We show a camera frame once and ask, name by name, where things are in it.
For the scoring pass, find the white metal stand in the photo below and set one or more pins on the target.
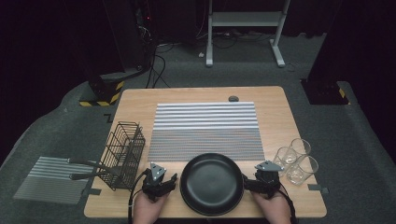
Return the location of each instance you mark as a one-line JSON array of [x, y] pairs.
[[246, 18]]

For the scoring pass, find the person's right hand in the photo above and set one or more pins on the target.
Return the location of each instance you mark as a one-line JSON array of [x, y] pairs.
[[275, 211]]

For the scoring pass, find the black round plate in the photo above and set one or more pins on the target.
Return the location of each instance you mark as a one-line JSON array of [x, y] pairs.
[[211, 184]]

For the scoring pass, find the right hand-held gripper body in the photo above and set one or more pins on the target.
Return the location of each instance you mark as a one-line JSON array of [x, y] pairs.
[[267, 183]]

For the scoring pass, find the clear drinking glass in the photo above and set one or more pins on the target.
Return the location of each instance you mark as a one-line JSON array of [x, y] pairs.
[[285, 157], [301, 147], [303, 171]]

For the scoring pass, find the dark tape strip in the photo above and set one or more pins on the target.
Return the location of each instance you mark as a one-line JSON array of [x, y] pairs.
[[317, 188], [91, 191]]

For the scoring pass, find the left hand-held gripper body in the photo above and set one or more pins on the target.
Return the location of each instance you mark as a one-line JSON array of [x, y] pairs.
[[155, 186]]

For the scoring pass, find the grey striped woven placemat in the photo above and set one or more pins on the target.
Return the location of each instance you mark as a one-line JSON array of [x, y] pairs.
[[205, 130], [46, 183]]

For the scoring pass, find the black equipment tower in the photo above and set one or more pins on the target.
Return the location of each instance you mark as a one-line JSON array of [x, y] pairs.
[[130, 34]]

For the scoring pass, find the black hazard-striped stand base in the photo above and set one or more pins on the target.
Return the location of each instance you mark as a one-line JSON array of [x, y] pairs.
[[102, 90], [323, 93]]

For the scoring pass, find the person's left hand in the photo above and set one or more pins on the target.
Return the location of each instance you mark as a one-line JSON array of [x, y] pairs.
[[148, 211]]

